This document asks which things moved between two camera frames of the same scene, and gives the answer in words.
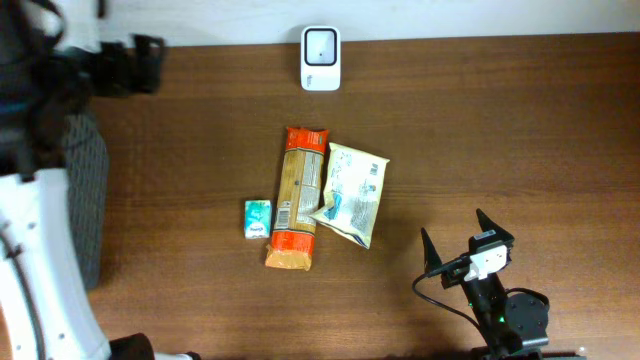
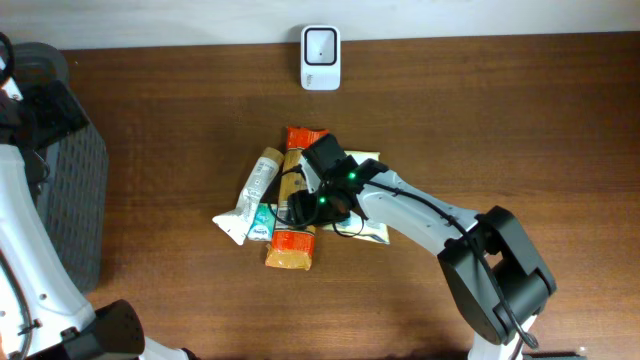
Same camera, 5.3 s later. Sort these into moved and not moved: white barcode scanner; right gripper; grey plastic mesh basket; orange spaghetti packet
Moved: right gripper
Not moved: orange spaghetti packet; white barcode scanner; grey plastic mesh basket
